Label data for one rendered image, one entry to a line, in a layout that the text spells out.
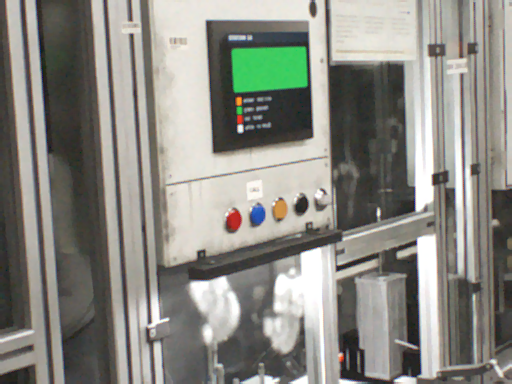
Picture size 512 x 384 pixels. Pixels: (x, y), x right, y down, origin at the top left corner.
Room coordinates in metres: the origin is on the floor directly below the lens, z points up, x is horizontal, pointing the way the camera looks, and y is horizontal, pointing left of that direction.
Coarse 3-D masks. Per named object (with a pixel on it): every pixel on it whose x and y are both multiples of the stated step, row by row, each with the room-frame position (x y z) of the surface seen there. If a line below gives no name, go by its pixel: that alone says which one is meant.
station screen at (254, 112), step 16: (256, 32) 1.58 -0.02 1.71; (272, 32) 1.61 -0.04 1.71; (288, 32) 1.64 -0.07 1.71; (304, 32) 1.68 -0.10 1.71; (240, 48) 1.55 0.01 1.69; (256, 48) 1.58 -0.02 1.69; (272, 48) 1.61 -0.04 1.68; (288, 48) 1.64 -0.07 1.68; (240, 96) 1.54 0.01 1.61; (256, 96) 1.57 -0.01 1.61; (272, 96) 1.61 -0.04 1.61; (288, 96) 1.64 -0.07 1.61; (304, 96) 1.67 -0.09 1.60; (240, 112) 1.54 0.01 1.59; (256, 112) 1.57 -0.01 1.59; (272, 112) 1.60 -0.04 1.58; (288, 112) 1.64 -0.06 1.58; (304, 112) 1.67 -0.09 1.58; (240, 128) 1.54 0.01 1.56; (256, 128) 1.57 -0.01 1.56; (272, 128) 1.60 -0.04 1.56; (288, 128) 1.64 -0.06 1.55
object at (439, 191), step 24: (432, 0) 2.08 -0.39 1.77; (432, 24) 2.08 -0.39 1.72; (432, 72) 2.07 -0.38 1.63; (432, 96) 2.07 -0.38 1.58; (432, 240) 2.08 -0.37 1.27; (432, 264) 2.08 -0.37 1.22; (432, 288) 2.08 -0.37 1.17; (336, 312) 1.78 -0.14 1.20; (432, 312) 2.08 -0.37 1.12; (336, 336) 1.78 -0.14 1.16; (432, 336) 2.08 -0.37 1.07; (336, 360) 1.78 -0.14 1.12; (432, 360) 2.08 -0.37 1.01
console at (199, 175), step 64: (192, 0) 1.50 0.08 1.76; (256, 0) 1.62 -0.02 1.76; (320, 0) 1.76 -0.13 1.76; (192, 64) 1.50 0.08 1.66; (320, 64) 1.75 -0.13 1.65; (192, 128) 1.49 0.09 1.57; (320, 128) 1.74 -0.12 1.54; (192, 192) 1.48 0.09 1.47; (256, 192) 1.60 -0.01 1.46; (320, 192) 1.73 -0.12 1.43; (192, 256) 1.48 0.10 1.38
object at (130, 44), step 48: (144, 96) 1.43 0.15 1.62; (144, 144) 1.43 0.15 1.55; (480, 144) 2.24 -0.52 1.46; (144, 192) 1.42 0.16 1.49; (480, 192) 2.23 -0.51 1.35; (144, 240) 1.42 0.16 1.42; (480, 240) 2.23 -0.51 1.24; (144, 288) 1.41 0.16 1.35; (384, 288) 2.23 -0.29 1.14; (144, 336) 1.41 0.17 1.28; (384, 336) 2.23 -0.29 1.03; (480, 336) 2.23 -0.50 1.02
